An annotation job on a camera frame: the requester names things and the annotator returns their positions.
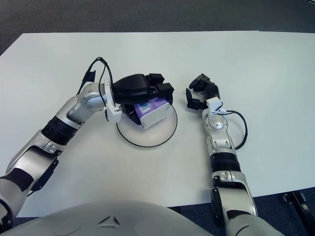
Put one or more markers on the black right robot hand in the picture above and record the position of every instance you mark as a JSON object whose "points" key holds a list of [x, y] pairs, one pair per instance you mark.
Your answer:
{"points": [[212, 92]]}

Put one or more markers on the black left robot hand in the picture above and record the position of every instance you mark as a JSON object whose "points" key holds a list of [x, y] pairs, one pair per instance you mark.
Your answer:
{"points": [[133, 87]]}

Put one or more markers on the purple tissue paper pack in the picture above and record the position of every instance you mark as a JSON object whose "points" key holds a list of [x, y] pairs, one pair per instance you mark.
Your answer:
{"points": [[155, 113]]}

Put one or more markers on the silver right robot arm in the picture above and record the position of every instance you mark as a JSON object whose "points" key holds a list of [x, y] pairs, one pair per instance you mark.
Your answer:
{"points": [[221, 142]]}

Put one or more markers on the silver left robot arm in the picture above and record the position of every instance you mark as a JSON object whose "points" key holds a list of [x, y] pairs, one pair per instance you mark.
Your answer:
{"points": [[73, 110]]}

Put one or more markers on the white plate black rim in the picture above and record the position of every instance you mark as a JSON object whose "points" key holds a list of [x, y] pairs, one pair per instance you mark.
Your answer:
{"points": [[152, 136]]}

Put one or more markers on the silver robot torso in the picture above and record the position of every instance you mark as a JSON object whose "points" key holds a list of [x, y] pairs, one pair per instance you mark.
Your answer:
{"points": [[110, 218]]}

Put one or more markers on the black table leg frame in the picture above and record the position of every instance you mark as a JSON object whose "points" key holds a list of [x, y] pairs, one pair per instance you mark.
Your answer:
{"points": [[300, 201]]}

